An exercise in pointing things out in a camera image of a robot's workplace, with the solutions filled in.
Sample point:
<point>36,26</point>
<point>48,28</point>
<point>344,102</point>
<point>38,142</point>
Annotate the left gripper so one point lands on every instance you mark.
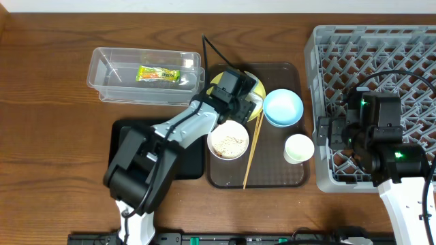
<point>246,107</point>

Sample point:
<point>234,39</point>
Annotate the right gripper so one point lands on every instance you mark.
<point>327,131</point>

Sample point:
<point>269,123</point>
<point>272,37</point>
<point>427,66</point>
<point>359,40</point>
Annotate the white napkin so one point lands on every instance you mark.
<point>255,98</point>

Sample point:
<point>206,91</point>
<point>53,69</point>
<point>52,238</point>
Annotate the yellow plate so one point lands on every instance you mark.
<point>260,90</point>

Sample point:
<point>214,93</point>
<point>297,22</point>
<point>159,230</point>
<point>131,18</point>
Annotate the white cup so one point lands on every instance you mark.
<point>298,149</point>

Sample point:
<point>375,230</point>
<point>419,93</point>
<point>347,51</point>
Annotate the white bowl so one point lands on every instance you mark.
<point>228,141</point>

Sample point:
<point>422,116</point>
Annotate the light blue bowl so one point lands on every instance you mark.
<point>283,108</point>

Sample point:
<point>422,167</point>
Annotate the green orange snack wrapper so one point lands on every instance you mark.
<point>148,74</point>

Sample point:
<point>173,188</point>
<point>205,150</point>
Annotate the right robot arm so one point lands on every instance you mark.
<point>371,129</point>

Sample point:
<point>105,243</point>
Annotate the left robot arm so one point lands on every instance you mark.
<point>144,166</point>

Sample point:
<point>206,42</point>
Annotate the black food waste tray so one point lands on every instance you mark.
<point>191,167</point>

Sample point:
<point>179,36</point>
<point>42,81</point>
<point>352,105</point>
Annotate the grey dishwasher rack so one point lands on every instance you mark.
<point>338,57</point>

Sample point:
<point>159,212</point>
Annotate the clear plastic waste bin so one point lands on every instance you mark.
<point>112,72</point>

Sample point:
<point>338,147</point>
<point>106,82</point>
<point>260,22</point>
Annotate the brown serving tray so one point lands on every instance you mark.
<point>268,168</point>

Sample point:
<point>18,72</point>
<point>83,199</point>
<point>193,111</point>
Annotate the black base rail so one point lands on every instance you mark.
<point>190,239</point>

